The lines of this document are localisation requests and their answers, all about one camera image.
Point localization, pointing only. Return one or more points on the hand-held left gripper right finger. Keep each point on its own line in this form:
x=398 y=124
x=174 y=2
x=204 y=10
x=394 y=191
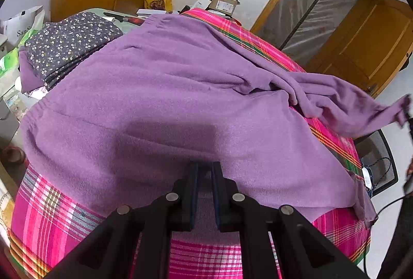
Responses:
x=216 y=195

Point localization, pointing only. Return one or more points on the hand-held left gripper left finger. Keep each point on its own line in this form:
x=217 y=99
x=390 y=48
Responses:
x=193 y=192

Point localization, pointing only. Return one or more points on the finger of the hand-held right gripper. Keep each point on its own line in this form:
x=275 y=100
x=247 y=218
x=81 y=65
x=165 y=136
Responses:
x=409 y=125

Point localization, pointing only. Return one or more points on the purple knit garment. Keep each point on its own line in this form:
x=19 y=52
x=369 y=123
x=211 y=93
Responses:
x=161 y=88

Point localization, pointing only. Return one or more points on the black mesh chair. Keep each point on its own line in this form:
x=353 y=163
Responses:
x=384 y=143

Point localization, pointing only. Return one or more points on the small white cloth item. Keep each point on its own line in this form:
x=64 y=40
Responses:
x=368 y=177

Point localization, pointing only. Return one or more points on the wooden door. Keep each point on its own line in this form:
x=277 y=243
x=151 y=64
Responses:
x=364 y=40

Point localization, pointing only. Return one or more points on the pink plaid blanket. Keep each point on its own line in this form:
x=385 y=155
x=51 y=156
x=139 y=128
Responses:
x=48 y=217

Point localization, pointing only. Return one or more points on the clear plastic door curtain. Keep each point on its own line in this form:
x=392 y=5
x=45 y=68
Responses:
x=306 y=1

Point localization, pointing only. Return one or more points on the cardboard box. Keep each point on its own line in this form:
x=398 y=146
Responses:
x=222 y=4

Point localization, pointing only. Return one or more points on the dark floral folded cloth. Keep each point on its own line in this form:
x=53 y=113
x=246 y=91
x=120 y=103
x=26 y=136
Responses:
x=71 y=43

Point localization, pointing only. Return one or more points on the light green table mat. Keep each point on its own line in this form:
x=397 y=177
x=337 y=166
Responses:
x=113 y=16

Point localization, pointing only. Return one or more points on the purple folded cloth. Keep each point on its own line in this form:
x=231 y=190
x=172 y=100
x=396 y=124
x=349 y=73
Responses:
x=29 y=72

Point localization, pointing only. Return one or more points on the green plastic packet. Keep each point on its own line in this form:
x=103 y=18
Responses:
x=9 y=61

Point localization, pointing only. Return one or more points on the white paper bag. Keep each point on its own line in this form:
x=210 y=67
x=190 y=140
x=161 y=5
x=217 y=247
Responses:
x=19 y=27

